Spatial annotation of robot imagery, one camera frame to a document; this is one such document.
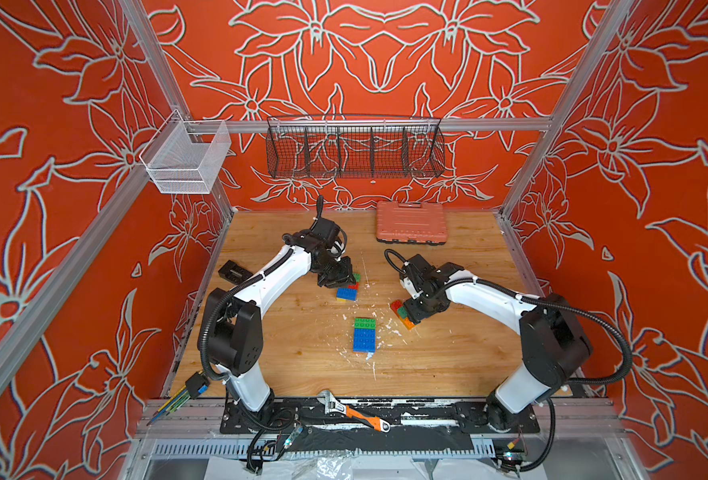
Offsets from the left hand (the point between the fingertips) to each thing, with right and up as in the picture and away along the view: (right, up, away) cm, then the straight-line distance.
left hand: (354, 279), depth 84 cm
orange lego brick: (+16, -14, +4) cm, 22 cm away
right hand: (+19, -10, +3) cm, 21 cm away
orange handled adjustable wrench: (-5, -32, -10) cm, 34 cm away
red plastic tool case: (+26, +18, +26) cm, 41 cm away
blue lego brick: (-1, -6, +8) cm, 10 cm away
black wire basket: (0, +43, +14) cm, 45 cm away
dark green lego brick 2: (+14, -9, -3) cm, 17 cm away
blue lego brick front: (+3, -19, -3) cm, 19 cm away
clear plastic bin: (-54, +38, +8) cm, 66 cm away
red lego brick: (0, -2, -1) cm, 2 cm away
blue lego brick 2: (+3, -16, -1) cm, 16 cm away
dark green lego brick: (+1, +1, 0) cm, 1 cm away
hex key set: (-43, -27, -7) cm, 51 cm away
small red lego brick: (+13, -9, +8) cm, 18 cm away
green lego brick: (+3, -13, +1) cm, 14 cm away
